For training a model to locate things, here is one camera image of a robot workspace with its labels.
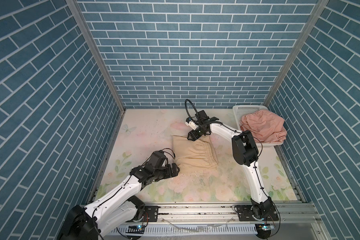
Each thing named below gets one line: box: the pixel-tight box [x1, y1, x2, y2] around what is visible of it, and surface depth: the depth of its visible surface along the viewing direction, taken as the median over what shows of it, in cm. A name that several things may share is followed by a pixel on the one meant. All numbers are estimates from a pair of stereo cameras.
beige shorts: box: [172, 135, 219, 169], surface depth 93 cm
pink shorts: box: [239, 109, 287, 143], surface depth 100 cm
